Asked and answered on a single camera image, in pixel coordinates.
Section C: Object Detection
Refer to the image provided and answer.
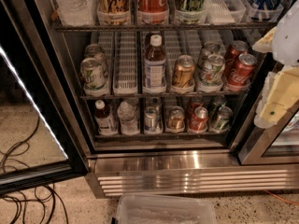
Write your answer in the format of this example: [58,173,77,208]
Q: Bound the green white can middle rear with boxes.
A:
[197,41,221,70]

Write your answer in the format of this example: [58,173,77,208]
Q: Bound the red can bottom front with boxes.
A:
[189,106,208,133]

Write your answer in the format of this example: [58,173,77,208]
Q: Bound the open glass fridge door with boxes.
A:
[0,0,88,195]

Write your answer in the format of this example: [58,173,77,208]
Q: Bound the gold can bottom shelf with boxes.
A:
[167,106,185,133]

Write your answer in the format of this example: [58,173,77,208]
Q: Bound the silver can bottom shelf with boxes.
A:
[144,106,163,134]

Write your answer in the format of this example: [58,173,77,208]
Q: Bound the gold can middle shelf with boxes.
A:
[171,55,195,93]

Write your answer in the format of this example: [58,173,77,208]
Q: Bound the steel fridge base grille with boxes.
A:
[86,150,299,198]

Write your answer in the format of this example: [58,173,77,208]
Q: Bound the green white can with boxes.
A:
[197,41,221,70]
[198,54,225,92]

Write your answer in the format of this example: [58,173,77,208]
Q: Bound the green white can middle front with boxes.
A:
[198,54,225,92]

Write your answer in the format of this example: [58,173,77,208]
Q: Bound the black floor cables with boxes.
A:
[0,115,69,224]

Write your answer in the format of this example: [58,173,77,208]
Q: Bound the green can bottom shelf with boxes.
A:
[209,106,233,133]

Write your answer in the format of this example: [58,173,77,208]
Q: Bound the right fridge door frame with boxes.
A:
[229,63,299,165]

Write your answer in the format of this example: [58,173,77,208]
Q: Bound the green 7up can middle left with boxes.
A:
[80,58,108,97]

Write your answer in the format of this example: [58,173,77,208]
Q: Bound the orange floor cable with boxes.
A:
[264,189,299,207]

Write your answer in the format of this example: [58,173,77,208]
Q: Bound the brown tea bottle middle shelf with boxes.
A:
[144,35,166,94]

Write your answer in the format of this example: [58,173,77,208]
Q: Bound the red cola can middle front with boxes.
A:
[226,53,257,91]

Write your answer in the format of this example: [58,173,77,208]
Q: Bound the red can bottom rear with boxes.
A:
[187,96,204,119]

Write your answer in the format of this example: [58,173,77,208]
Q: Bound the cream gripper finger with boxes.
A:
[254,65,299,129]
[252,27,277,53]

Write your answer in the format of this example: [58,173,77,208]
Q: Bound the clear water bottle bottom shelf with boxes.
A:
[117,101,139,135]

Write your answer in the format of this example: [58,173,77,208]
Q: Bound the red cola can middle rear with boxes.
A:
[223,40,249,76]

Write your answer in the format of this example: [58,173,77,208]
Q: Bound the can behind 7up left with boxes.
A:
[84,44,107,77]

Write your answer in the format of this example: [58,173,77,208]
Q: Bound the brown tea bottle shelf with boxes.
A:
[94,100,118,136]
[144,35,166,94]

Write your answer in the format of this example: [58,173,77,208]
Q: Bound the brown tea bottle bottom shelf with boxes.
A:
[94,100,118,136]

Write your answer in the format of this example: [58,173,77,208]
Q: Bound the clear plastic bin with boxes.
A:
[111,193,217,224]

